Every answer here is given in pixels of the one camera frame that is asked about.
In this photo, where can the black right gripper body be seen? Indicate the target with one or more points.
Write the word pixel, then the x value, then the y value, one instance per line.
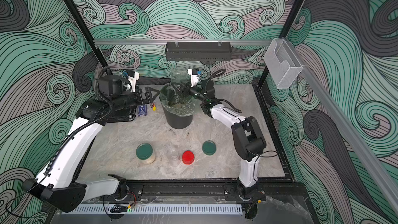
pixel 197 93

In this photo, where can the black trash bin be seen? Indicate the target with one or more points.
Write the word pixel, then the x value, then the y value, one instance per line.
pixel 177 122

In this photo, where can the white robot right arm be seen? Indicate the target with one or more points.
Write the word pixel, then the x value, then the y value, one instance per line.
pixel 249 141

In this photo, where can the green jar lid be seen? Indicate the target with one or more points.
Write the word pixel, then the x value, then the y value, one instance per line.
pixel 209 148

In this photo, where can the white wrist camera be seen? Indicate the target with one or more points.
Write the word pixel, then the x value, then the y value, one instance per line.
pixel 195 76
pixel 132 77

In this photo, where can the red jar lid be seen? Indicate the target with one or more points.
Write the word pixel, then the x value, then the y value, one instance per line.
pixel 188 157

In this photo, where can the white slotted cable duct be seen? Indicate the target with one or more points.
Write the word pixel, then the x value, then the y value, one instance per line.
pixel 160 209

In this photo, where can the black wall-mounted tray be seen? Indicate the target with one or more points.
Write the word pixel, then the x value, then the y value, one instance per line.
pixel 198 51

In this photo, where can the black hard case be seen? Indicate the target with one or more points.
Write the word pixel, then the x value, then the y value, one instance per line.
pixel 127 115

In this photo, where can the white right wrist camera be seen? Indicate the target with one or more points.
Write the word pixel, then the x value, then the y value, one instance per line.
pixel 195 76

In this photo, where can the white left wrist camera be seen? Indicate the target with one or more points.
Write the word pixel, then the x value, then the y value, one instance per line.
pixel 132 77

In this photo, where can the blue card box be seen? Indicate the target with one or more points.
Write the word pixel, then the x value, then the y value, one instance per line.
pixel 142 110

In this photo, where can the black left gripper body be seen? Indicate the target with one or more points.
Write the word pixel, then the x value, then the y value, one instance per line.
pixel 138 99

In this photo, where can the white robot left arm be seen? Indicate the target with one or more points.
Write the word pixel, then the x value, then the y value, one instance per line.
pixel 57 184

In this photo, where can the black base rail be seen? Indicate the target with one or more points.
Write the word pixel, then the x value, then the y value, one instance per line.
pixel 229 189

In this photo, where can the green-lidded oatmeal jar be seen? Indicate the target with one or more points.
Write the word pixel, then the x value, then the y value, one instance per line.
pixel 179 79
pixel 145 153

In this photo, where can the clear acrylic wall holder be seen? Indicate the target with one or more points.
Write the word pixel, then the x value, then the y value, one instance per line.
pixel 282 61

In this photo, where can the clear oatmeal jar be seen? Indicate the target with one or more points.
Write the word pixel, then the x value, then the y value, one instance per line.
pixel 173 157

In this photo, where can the clear plastic bin liner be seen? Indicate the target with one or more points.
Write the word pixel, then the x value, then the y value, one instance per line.
pixel 174 103

